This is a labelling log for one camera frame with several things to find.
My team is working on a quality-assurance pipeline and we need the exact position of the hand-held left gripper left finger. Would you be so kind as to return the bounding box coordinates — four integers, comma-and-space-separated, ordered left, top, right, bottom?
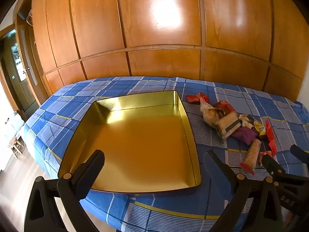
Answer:
24, 149, 105, 232

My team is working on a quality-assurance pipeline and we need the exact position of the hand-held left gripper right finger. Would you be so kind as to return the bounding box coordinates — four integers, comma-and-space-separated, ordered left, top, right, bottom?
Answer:
203, 150, 284, 232

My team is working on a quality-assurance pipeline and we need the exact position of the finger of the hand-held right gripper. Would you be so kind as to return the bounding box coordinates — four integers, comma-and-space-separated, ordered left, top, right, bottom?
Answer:
262, 155, 291, 180
290, 144, 309, 173

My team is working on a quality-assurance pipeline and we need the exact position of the small pink candy packet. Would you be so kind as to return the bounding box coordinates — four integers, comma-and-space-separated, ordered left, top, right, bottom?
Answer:
258, 150, 273, 166

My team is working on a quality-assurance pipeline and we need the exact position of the long cereal bar packet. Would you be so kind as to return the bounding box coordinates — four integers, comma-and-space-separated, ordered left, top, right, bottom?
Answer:
240, 140, 262, 176

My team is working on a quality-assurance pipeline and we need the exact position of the large red gold-print packet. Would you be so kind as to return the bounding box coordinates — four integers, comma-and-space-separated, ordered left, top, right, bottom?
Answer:
265, 119, 277, 156

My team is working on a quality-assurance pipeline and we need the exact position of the yellow snack packet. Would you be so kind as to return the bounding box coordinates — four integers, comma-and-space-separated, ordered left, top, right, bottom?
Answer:
251, 119, 267, 136

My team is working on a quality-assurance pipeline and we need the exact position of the purple snack packet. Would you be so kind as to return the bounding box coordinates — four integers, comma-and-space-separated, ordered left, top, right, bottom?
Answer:
232, 127, 260, 143

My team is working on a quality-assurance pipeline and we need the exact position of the clear cracker packet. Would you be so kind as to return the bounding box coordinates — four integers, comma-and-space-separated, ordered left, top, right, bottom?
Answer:
215, 113, 242, 141

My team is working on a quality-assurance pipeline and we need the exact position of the gold metal tin tray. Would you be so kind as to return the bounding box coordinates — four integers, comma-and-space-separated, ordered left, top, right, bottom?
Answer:
58, 90, 202, 194

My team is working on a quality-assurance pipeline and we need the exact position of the clear bread bag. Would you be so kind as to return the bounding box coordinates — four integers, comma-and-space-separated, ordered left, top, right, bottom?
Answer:
200, 98, 221, 128

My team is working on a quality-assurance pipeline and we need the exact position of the dark red snack packet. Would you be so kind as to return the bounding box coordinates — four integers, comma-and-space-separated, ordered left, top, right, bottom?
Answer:
212, 101, 236, 118

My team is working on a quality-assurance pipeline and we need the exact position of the small wooden stool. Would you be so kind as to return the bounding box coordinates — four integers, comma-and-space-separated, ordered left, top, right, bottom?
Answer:
9, 138, 25, 160

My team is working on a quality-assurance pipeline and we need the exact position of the wooden door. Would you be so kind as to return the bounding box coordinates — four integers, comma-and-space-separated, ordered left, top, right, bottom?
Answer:
14, 5, 45, 118

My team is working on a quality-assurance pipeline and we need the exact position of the wooden panel wardrobe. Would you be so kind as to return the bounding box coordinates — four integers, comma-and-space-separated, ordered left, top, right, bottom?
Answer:
31, 0, 309, 102

